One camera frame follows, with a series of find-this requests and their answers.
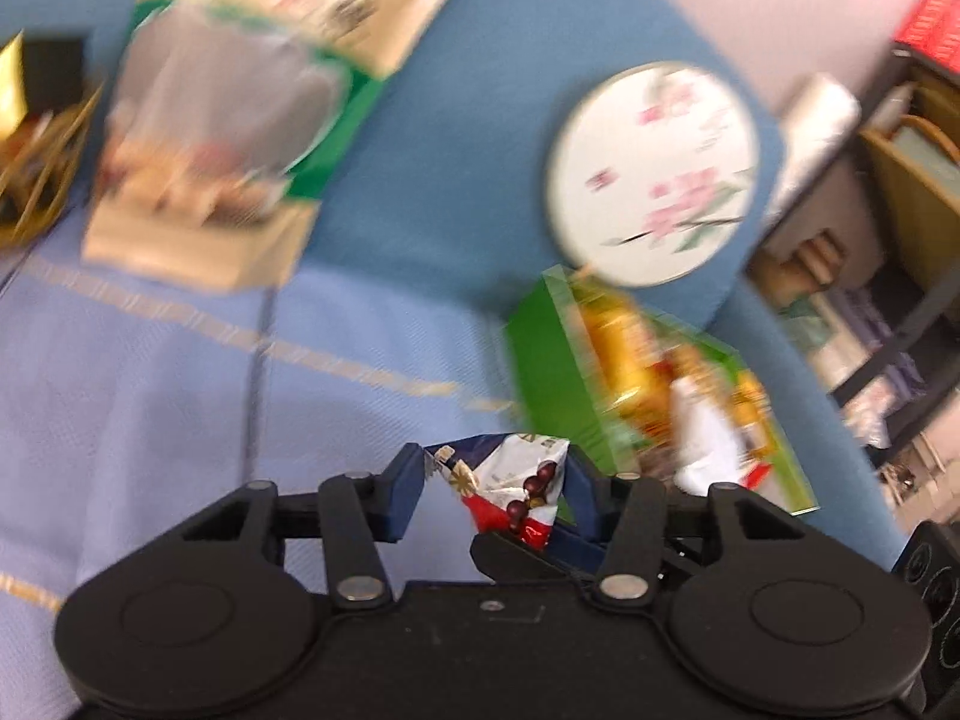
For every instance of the light blue checked blanket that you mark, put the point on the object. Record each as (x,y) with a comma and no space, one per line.
(150,390)

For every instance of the white blue red snack packet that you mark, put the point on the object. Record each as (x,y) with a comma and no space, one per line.
(510,472)

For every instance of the red printed box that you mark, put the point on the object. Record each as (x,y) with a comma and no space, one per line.
(934,22)

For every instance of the black gold small box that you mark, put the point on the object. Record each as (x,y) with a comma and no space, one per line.
(49,71)

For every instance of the beige green grain bag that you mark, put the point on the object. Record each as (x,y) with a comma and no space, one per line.
(225,90)

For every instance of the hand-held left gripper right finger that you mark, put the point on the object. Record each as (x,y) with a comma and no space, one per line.
(579,495)

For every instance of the green cardboard box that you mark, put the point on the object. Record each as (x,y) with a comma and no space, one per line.
(547,375)

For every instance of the dark metal shelf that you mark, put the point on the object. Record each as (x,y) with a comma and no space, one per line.
(900,240)

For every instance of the clear plastic roll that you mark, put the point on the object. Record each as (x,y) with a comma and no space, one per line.
(817,127)

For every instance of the blue fabric sofa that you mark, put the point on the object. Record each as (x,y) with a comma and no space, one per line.
(465,127)

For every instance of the round floral fan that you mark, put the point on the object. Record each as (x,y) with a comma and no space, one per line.
(652,172)

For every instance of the pile of assorted snack packets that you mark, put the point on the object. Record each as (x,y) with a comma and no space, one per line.
(645,360)

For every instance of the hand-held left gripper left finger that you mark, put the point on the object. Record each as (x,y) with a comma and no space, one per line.
(405,491)

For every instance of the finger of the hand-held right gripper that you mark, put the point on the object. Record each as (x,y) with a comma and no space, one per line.
(510,559)

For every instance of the gold woven basket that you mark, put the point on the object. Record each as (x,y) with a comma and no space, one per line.
(37,187)

